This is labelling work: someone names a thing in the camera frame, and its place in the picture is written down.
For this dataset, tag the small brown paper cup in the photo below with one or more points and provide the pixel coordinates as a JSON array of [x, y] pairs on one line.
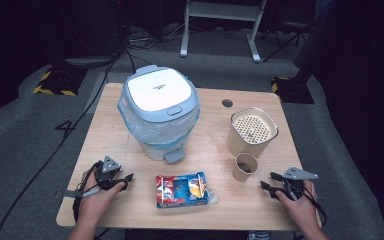
[[241, 173]]

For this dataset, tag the clear plastic bin liner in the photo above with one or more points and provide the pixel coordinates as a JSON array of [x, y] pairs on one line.
[[156, 130]]

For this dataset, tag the perforated strainer insert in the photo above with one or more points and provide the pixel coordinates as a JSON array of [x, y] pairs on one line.
[[252, 128]]

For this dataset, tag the white metal stand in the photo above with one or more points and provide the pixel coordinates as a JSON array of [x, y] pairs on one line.
[[220, 11]]

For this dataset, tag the grey tape strip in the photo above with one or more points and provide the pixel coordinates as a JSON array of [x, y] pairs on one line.
[[70, 194]]

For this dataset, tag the person's right hand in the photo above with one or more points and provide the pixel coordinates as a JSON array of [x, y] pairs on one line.
[[298, 210]]

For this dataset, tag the person's shoe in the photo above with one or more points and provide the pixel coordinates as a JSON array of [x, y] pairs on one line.
[[259, 236]]

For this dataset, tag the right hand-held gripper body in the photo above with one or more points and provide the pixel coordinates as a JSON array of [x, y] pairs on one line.
[[296, 174]]

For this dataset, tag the black tripod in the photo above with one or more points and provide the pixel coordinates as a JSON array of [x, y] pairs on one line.
[[290, 35]]

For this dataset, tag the colourful flattened drink carton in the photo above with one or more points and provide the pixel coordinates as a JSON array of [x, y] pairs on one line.
[[180, 191]]

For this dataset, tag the black yellow striped base plate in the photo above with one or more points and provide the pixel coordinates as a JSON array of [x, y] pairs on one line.
[[293, 91], [60, 81]]

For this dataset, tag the tall tan paper bucket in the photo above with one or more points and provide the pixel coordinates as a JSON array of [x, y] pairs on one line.
[[240, 145]]

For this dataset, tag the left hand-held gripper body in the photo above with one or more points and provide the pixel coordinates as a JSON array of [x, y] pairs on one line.
[[110, 165]]

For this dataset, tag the white and blue pedal bin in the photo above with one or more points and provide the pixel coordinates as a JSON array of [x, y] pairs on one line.
[[158, 90]]

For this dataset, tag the person's left hand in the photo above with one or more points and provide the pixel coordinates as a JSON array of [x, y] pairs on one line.
[[95, 203]]

